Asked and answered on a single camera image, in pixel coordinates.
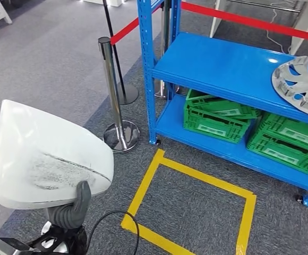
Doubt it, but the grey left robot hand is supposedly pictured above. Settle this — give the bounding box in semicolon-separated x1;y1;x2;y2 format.
73;180;92;217

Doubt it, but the white car mirror cover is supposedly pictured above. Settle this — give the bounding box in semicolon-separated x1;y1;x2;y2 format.
0;99;115;211

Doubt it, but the blue metal shelf rack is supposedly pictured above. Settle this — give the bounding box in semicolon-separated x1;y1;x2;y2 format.
137;0;308;208

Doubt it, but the red barrier belt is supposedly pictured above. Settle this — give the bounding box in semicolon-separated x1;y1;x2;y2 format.
180;1;308;45
110;5;162;46

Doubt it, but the white display plinth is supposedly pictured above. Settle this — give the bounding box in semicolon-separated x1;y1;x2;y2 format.
79;0;127;8

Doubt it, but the white desk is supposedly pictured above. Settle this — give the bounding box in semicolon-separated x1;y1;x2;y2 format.
210;0;308;56

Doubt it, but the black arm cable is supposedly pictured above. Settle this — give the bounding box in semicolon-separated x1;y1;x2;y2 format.
86;210;140;255

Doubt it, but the chrome stanchion post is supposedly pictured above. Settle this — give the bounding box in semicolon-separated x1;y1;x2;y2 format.
153;0;180;100
98;36;140;153

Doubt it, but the white floor cable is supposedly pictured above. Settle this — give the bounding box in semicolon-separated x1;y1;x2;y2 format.
266;2;290;54

